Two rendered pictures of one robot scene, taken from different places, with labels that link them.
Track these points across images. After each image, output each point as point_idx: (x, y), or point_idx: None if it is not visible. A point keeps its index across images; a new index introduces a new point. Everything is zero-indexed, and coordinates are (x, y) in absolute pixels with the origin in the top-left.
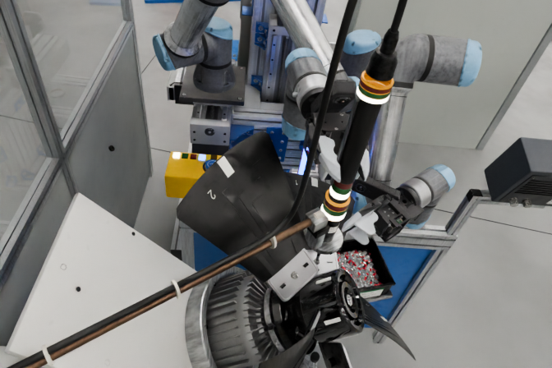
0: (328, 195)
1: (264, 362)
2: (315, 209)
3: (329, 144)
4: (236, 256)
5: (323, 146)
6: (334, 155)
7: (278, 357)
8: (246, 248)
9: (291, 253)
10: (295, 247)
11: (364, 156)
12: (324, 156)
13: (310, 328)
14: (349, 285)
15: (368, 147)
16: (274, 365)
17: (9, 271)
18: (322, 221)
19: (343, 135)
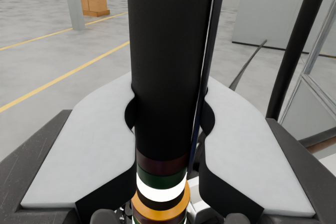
0: (184, 187)
1: (262, 45)
2: (204, 206)
3: (230, 142)
4: (317, 133)
5: (261, 136)
6: (213, 100)
7: (249, 59)
8: (310, 137)
9: (222, 216)
10: (218, 217)
11: (107, 90)
12: (248, 102)
13: (199, 144)
14: (130, 214)
15: (55, 116)
16: (251, 56)
17: None
18: (192, 179)
19: None
